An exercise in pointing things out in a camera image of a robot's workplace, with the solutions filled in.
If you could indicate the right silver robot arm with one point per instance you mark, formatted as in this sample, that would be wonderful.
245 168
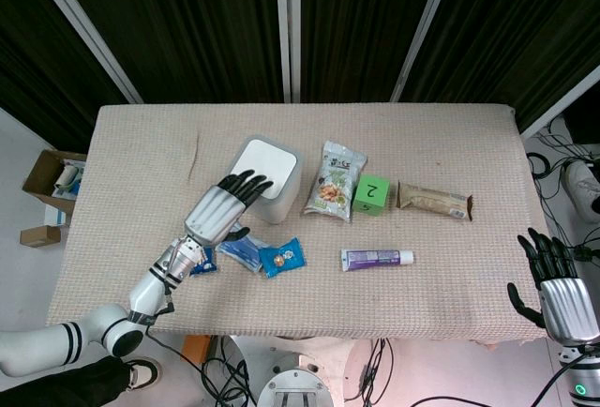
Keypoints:
579 374

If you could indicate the purple white toothpaste tube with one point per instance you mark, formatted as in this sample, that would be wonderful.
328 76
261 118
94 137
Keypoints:
375 259

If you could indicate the green numbered cube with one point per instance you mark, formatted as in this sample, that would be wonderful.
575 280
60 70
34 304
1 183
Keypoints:
371 193

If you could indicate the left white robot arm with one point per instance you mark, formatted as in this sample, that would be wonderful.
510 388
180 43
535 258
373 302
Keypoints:
117 318

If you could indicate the round silver robot base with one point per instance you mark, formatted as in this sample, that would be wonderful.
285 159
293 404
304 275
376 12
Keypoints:
295 386

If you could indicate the orange box under table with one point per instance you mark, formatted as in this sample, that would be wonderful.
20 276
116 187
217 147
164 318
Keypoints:
196 348

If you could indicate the silver nut snack bag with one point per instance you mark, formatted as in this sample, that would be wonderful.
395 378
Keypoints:
334 182

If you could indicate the brown snack bar wrapper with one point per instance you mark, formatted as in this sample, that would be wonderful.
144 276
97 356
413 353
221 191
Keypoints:
433 199

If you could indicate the white sneaker with black trim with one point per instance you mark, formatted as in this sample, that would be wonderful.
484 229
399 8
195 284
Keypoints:
143 372

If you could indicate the light blue tissue packet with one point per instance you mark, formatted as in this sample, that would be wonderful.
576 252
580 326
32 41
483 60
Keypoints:
241 250

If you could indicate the blue white small packet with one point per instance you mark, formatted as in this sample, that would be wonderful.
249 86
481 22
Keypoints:
205 264

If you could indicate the black trouser leg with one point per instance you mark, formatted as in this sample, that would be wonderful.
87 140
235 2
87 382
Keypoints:
56 386

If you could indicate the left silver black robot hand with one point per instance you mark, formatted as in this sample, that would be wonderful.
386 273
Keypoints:
216 212

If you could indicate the blue round-print snack packet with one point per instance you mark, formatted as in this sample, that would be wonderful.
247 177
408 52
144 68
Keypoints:
283 257

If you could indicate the white square container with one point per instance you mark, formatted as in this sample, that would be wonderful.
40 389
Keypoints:
274 177

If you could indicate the white shoe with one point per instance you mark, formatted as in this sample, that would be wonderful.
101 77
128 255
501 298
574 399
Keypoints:
583 186

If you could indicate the beige textured table cloth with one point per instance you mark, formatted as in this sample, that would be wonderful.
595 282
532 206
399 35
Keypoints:
300 257

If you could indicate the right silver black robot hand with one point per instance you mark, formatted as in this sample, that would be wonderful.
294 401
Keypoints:
560 290

